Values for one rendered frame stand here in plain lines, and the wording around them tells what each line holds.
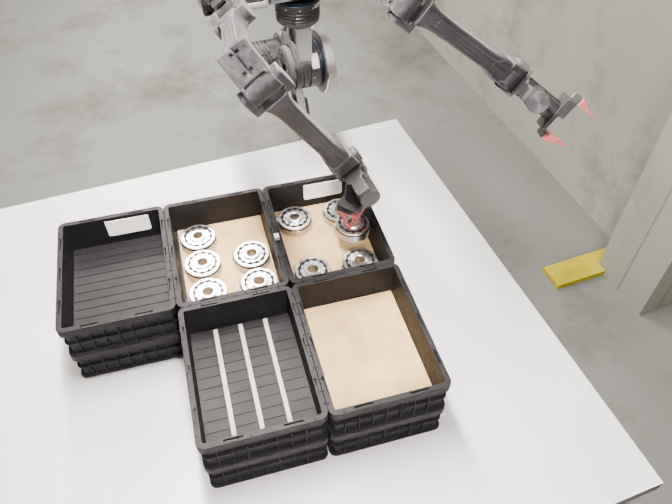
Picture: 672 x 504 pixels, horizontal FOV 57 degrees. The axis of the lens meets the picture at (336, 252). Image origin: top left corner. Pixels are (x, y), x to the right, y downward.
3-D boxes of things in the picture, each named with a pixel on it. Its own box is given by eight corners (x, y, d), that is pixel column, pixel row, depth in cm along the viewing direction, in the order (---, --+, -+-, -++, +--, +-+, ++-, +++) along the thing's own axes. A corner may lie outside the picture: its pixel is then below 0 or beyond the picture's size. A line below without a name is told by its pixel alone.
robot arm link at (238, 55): (246, 33, 124) (209, 66, 126) (290, 84, 131) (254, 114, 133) (235, -11, 160) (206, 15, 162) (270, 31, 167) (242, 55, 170)
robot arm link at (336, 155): (270, 55, 131) (232, 88, 134) (281, 72, 128) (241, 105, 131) (358, 146, 167) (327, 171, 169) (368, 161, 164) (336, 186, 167)
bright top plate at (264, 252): (232, 245, 185) (232, 244, 185) (265, 239, 187) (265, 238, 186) (237, 270, 179) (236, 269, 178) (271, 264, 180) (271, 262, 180)
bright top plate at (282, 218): (275, 210, 195) (275, 209, 195) (306, 205, 197) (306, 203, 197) (281, 233, 189) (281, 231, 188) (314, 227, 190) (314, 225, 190)
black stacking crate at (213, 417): (185, 335, 169) (177, 310, 161) (292, 311, 175) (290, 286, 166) (205, 473, 144) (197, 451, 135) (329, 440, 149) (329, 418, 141)
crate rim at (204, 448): (178, 314, 162) (176, 308, 160) (290, 289, 168) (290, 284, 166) (198, 456, 136) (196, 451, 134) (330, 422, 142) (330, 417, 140)
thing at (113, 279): (71, 252, 189) (58, 225, 181) (169, 233, 195) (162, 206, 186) (70, 359, 164) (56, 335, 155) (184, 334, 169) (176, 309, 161)
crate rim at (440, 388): (291, 289, 168) (290, 284, 166) (396, 267, 173) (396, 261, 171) (330, 422, 142) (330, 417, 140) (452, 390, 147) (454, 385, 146)
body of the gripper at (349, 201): (372, 195, 180) (374, 176, 174) (356, 217, 173) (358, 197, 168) (352, 187, 181) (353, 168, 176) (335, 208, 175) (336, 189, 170)
